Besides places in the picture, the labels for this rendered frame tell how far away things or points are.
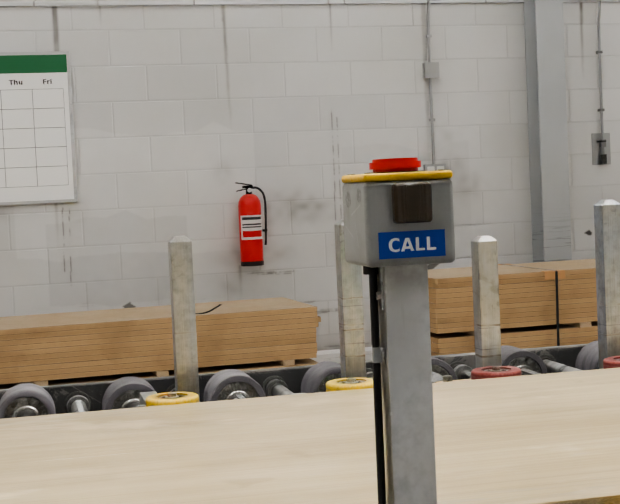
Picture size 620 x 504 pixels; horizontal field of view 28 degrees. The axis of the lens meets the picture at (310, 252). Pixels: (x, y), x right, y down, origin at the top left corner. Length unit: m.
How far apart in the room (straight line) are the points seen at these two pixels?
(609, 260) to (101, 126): 6.06
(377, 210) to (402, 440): 0.18
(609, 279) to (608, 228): 0.09
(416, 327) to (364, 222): 0.09
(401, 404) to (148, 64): 7.20
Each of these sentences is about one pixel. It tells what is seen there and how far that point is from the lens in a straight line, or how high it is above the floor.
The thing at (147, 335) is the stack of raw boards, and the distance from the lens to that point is 6.80.
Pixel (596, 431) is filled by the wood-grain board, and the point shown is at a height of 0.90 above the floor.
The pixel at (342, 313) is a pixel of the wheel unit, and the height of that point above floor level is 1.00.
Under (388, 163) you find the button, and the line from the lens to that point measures 0.95.
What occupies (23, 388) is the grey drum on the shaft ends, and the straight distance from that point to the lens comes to 2.45.
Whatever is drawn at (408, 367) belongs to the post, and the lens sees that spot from 0.97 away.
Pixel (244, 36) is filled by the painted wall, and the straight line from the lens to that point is 8.23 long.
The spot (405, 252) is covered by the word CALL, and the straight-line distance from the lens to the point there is 0.94.
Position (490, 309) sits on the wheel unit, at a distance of 2.16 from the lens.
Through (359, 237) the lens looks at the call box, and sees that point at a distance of 0.95.
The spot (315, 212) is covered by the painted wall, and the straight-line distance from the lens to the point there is 8.27.
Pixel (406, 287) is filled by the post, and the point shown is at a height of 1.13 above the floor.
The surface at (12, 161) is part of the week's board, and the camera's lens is 7.98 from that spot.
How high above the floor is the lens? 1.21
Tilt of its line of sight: 3 degrees down
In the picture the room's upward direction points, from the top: 3 degrees counter-clockwise
